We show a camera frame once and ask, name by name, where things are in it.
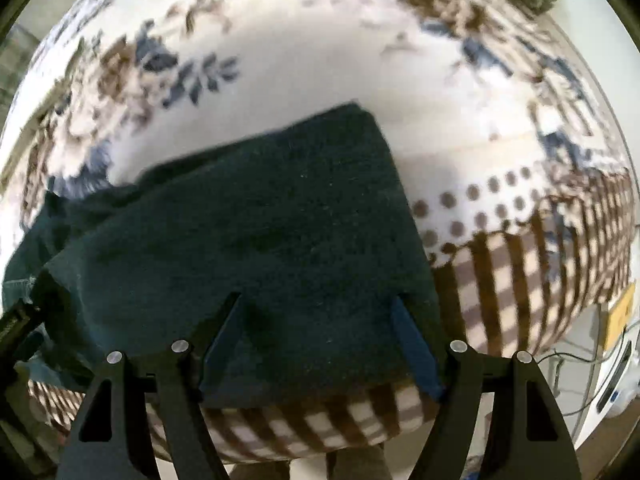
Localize dark blue denim jeans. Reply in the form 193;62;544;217
2;103;442;408

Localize white bedside cabinet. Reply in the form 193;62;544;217
539;284;639;448

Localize floral bed with checked border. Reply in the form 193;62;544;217
1;0;636;464

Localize black cable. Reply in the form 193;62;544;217
544;318;640;418

